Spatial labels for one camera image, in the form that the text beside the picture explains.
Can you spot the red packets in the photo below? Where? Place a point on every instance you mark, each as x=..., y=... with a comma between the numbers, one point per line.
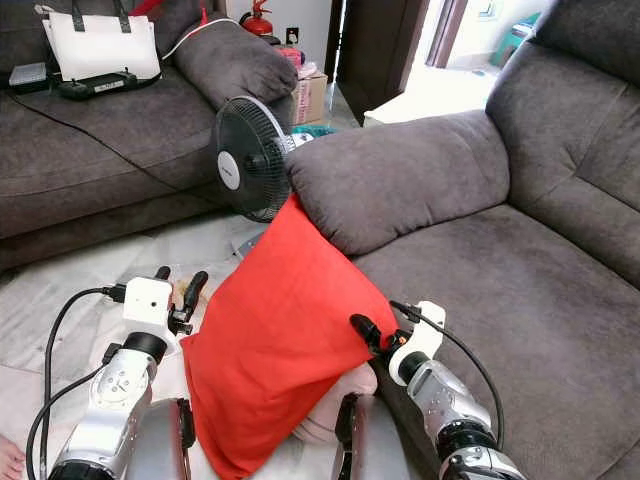
x=290, y=57

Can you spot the dark brown long sofa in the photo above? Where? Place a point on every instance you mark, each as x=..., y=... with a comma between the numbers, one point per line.
x=100, y=140

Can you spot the pink pillow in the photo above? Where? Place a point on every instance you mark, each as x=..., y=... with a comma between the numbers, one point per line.
x=340, y=410

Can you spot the cardboard box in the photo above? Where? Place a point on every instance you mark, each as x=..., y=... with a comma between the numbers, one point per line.
x=312, y=98

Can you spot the red cloth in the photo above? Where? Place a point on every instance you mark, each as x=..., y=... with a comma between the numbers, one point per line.
x=148, y=6

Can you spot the small black grey box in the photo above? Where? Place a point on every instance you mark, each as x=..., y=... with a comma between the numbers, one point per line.
x=28, y=77

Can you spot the dark brown two-seat sofa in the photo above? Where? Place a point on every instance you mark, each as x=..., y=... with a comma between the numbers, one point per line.
x=510, y=300

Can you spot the dark wooden door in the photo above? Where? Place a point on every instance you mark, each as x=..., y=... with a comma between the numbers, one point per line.
x=380, y=40

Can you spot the green plastic stool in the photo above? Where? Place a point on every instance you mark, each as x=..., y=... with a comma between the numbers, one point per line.
x=520, y=35

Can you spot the red pillow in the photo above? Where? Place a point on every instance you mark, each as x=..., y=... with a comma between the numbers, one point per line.
x=270, y=340

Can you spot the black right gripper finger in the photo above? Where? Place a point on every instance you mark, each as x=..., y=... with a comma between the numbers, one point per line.
x=370, y=331

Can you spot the silver left robot leg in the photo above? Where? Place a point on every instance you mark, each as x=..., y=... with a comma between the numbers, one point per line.
x=160, y=445

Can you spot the black table fan grey base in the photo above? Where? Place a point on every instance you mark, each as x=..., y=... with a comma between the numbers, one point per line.
x=245, y=160

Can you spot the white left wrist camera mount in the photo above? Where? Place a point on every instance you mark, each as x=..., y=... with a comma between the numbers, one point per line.
x=147, y=305

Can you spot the red fire extinguisher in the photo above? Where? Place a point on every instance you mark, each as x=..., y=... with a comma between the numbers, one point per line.
x=257, y=22

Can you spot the flat black router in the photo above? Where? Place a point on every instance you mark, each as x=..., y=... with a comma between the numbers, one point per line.
x=105, y=87

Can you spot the bare foot of person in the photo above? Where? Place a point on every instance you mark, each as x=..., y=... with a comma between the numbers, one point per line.
x=10, y=462

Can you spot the wall socket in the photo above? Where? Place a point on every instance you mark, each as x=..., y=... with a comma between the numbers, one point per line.
x=291, y=35

